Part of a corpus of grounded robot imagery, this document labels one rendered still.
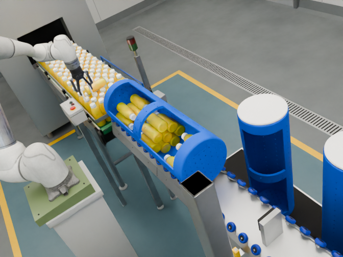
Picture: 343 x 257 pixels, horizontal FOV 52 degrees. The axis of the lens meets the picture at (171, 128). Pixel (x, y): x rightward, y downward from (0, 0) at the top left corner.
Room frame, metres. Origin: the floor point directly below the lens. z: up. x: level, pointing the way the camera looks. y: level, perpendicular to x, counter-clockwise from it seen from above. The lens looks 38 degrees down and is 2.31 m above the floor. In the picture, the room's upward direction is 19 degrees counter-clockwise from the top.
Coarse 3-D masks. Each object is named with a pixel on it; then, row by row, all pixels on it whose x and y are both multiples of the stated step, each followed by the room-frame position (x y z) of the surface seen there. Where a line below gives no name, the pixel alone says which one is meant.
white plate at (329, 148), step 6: (342, 132) 1.16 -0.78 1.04; (330, 138) 1.15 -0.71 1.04; (336, 138) 1.14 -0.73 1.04; (342, 138) 1.13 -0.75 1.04; (330, 144) 1.11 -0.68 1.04; (336, 144) 1.10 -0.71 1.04; (342, 144) 1.09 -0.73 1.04; (324, 150) 1.09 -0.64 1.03; (330, 150) 1.08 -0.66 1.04; (336, 150) 1.07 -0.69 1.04; (342, 150) 1.06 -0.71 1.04; (330, 156) 1.05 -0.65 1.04; (336, 156) 1.04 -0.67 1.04; (342, 156) 1.02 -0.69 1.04; (330, 162) 1.02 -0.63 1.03; (336, 162) 1.00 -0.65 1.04; (342, 162) 0.99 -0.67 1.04; (342, 168) 0.96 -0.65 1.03
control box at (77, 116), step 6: (66, 102) 2.20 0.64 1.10; (72, 102) 2.16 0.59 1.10; (66, 108) 2.12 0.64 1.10; (78, 108) 2.07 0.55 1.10; (66, 114) 2.12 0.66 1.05; (72, 114) 2.03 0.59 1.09; (78, 114) 2.04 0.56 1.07; (84, 114) 2.06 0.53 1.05; (72, 120) 2.02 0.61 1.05; (78, 120) 2.04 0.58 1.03; (84, 120) 2.05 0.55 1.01
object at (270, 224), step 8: (272, 208) 0.86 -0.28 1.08; (264, 216) 0.83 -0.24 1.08; (272, 216) 0.82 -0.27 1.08; (280, 216) 0.83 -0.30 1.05; (264, 224) 0.79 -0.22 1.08; (272, 224) 0.81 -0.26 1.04; (280, 224) 0.82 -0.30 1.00; (264, 232) 0.79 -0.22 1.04; (272, 232) 0.81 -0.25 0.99; (280, 232) 0.82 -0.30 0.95; (264, 240) 0.79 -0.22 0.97; (272, 240) 0.80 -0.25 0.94
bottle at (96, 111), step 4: (92, 108) 2.08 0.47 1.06; (96, 108) 2.08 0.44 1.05; (92, 112) 2.08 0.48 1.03; (96, 112) 2.07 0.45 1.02; (100, 112) 2.08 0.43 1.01; (96, 116) 2.07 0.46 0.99; (100, 116) 2.07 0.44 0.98; (104, 120) 2.08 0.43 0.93; (100, 124) 2.07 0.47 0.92; (104, 124) 2.07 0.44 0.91
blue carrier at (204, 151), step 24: (120, 96) 1.99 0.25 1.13; (144, 96) 2.01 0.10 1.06; (144, 120) 1.55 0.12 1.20; (192, 120) 1.43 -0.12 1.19; (144, 144) 1.46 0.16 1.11; (192, 144) 1.21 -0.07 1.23; (216, 144) 1.24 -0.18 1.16; (168, 168) 1.25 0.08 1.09; (192, 168) 1.17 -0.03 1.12; (216, 168) 1.22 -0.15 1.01
